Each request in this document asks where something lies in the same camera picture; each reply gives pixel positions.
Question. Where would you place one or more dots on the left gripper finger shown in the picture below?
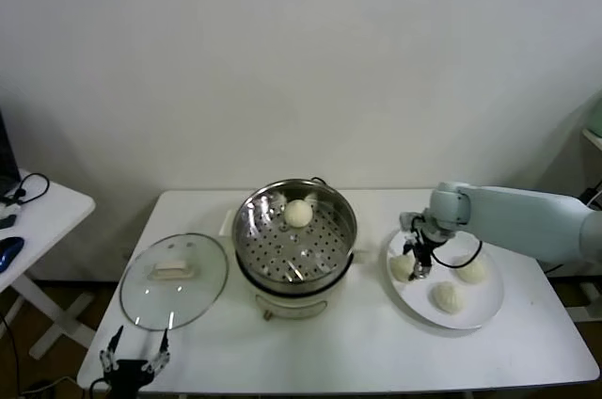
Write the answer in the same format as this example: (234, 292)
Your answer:
(115, 339)
(164, 341)

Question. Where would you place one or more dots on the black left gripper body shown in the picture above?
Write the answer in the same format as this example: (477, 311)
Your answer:
(128, 371)

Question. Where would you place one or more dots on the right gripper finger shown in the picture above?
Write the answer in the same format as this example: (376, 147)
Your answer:
(419, 272)
(408, 248)

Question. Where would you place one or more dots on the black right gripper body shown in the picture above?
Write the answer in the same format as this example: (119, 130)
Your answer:
(424, 250)

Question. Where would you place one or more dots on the white steamed baozi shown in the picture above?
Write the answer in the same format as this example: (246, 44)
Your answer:
(298, 213)
(471, 271)
(399, 268)
(447, 298)

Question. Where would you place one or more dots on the round glass pot lid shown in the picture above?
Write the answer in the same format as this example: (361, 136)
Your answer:
(202, 253)

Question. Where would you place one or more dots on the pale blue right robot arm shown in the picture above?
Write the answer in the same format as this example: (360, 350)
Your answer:
(517, 215)

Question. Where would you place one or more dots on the stainless steel steamer basket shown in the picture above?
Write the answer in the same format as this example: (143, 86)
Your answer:
(334, 215)

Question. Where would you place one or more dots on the round white plate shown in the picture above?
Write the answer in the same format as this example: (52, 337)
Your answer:
(414, 307)

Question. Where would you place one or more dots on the cream electric cooker pot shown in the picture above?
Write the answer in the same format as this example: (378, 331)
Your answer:
(291, 307)

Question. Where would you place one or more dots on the blue computer mouse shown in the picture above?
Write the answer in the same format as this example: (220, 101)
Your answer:
(9, 248)

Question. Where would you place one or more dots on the white side table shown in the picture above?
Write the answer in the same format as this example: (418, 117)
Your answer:
(56, 211)

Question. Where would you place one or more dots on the small black desk object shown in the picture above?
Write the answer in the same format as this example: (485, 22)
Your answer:
(7, 221)

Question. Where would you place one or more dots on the small white adapter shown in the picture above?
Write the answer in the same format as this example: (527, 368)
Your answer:
(11, 205)

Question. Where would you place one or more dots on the white furniture base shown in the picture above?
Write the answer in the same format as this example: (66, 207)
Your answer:
(588, 298)

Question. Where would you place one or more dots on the white shelf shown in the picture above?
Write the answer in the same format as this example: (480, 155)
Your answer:
(593, 140)

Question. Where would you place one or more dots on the dark laptop screen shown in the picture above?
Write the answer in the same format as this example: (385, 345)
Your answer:
(7, 154)

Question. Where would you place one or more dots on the pale green object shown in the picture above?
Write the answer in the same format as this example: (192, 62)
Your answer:
(596, 116)

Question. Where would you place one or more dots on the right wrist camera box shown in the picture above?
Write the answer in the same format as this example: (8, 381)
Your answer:
(410, 220)

